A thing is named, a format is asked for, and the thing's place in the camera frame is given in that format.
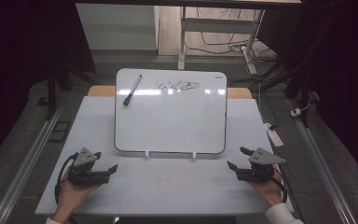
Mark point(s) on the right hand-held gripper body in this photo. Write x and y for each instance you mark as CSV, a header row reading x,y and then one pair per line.
x,y
259,168

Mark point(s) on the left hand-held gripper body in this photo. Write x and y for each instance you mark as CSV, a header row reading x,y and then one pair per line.
x,y
82,169

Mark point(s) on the grey black marker pen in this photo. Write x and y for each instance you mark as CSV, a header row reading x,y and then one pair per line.
x,y
132,90

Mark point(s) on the white whiteboard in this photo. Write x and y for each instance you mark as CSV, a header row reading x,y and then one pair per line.
x,y
171,121

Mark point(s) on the person's right hand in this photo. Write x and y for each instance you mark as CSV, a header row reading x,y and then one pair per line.
x,y
268,191

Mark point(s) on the person's left hand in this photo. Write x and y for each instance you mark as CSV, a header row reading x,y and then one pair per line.
x,y
71,196

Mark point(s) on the white power strip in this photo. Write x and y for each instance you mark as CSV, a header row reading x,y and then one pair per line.
x,y
274,135

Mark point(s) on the white whiteboard support clip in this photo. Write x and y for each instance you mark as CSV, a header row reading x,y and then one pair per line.
x,y
147,154
194,155

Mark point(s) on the black floor plate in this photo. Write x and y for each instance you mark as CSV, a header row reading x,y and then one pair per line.
x,y
59,131

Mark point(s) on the small white plug adapter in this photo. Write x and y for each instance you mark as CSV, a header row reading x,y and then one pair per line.
x,y
295,112

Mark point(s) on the wooden table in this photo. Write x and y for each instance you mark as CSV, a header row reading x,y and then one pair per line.
x,y
101,91

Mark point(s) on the black metal stand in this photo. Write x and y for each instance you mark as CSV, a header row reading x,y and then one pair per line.
x,y
52,90

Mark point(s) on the white cabinet panel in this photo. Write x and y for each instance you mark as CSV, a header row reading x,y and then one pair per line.
x,y
118,28

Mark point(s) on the aluminium rail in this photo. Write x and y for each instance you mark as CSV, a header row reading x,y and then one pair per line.
x,y
24,165
321,168

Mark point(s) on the white desk frame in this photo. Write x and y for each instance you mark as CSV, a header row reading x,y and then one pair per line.
x,y
217,25

